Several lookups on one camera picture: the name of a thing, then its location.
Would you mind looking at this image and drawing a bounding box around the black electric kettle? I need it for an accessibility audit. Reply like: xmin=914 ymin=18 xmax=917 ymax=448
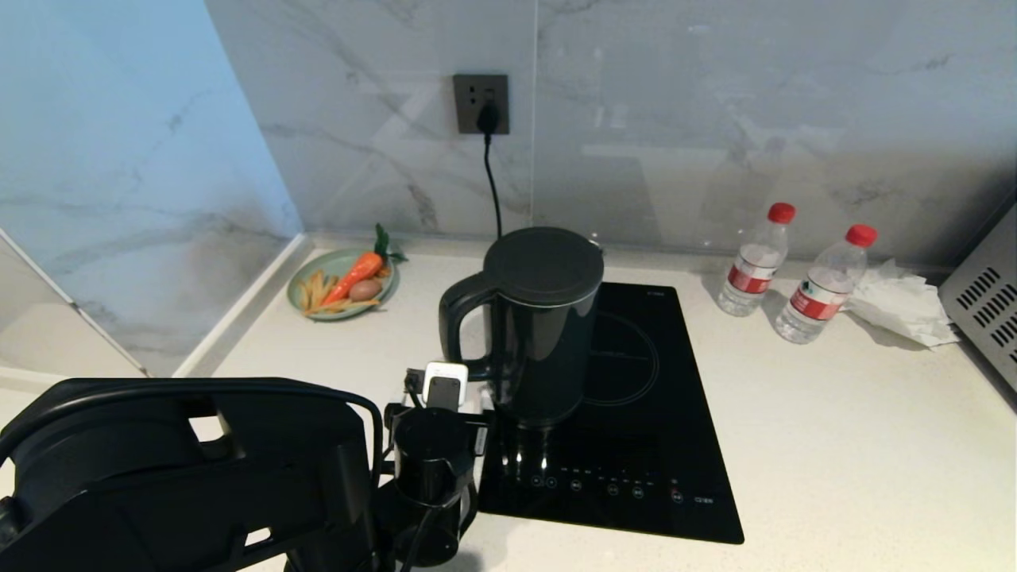
xmin=439 ymin=226 xmax=606 ymax=431

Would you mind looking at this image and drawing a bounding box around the red-capped water bottle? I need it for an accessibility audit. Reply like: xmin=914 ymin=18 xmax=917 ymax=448
xmin=775 ymin=223 xmax=880 ymax=346
xmin=717 ymin=202 xmax=798 ymax=318

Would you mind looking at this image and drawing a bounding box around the orange toy carrot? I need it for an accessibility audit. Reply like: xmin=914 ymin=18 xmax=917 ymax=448
xmin=320 ymin=222 xmax=408 ymax=307

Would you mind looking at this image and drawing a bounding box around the black glass induction cooktop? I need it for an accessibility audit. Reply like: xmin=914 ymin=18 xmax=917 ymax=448
xmin=476 ymin=283 xmax=746 ymax=547

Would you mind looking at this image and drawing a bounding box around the yellow toy fries pile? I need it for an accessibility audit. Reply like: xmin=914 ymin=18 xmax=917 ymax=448
xmin=297 ymin=270 xmax=380 ymax=316

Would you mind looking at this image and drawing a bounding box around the green plate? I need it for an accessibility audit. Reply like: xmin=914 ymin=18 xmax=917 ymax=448
xmin=286 ymin=247 xmax=400 ymax=322

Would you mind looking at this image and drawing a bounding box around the crumpled white tissue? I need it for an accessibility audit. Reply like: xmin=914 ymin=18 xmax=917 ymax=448
xmin=845 ymin=257 xmax=961 ymax=351

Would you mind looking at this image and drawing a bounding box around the silver vented appliance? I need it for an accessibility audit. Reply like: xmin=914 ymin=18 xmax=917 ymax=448
xmin=938 ymin=200 xmax=1017 ymax=395

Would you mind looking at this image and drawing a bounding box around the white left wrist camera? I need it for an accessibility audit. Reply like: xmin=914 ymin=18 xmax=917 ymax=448
xmin=404 ymin=361 xmax=470 ymax=412

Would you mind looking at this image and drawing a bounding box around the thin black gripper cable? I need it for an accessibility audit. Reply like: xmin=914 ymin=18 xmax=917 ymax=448
xmin=397 ymin=477 xmax=481 ymax=572

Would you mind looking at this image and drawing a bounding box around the black power cord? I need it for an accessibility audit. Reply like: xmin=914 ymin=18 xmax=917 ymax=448
xmin=474 ymin=103 xmax=505 ymax=239

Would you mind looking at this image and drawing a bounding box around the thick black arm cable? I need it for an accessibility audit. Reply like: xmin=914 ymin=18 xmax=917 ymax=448
xmin=0 ymin=377 xmax=385 ymax=485

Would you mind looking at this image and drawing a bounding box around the dark grey wall socket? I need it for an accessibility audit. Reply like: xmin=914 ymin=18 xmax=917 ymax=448
xmin=453 ymin=74 xmax=511 ymax=135

